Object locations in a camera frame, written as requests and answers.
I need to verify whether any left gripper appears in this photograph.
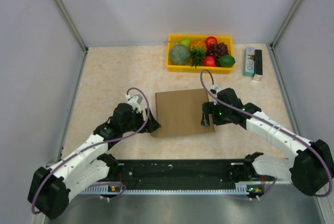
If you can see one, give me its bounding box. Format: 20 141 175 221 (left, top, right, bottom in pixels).
122 108 161 134

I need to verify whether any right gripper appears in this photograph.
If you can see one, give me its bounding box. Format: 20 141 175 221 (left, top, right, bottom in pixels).
201 101 232 127

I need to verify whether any brown cardboard box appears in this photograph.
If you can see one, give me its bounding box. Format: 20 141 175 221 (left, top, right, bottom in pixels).
151 89 215 138

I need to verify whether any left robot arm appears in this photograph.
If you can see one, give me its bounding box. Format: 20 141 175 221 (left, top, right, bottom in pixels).
28 103 161 219

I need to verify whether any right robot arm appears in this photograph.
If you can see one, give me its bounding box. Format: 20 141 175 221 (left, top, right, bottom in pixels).
201 85 333 196

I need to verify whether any red apple at front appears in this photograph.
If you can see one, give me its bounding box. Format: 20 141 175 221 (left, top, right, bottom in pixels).
203 56 216 67

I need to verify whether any red apple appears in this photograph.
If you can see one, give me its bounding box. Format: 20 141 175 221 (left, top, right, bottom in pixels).
203 56 216 67
205 36 218 49

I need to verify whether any dark green lime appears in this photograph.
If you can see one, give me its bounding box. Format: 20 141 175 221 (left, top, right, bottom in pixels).
218 55 235 67

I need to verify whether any dark purple grape bunch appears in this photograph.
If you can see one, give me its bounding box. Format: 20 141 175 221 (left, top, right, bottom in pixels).
206 43 229 60

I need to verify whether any orange pineapple with leaves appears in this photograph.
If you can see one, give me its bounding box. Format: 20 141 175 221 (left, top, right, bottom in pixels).
190 40 207 68

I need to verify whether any green netted melon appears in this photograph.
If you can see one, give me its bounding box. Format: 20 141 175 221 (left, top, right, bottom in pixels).
169 44 190 65

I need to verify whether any white and black carton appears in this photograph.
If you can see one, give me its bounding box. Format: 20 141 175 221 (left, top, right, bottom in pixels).
242 47 263 81

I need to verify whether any red apple at back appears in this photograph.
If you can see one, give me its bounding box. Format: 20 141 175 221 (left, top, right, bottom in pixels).
205 36 218 49

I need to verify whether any light green apple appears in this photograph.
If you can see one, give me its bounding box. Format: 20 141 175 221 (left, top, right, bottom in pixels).
179 38 192 48

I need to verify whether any yellow plastic fruit bin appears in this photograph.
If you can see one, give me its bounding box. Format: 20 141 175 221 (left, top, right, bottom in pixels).
165 34 235 74

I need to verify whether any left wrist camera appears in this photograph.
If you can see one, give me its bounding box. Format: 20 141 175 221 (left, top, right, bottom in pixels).
125 94 143 112

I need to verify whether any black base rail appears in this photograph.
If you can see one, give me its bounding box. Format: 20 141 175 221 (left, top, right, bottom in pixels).
44 159 326 196

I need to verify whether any left aluminium frame post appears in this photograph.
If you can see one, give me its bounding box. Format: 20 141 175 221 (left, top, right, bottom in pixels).
53 0 88 53

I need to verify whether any aluminium frame post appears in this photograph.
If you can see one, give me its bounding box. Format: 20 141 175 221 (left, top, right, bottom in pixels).
53 0 88 53
270 0 304 49

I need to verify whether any right aluminium frame post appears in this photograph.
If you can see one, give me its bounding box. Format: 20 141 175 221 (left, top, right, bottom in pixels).
270 0 304 49

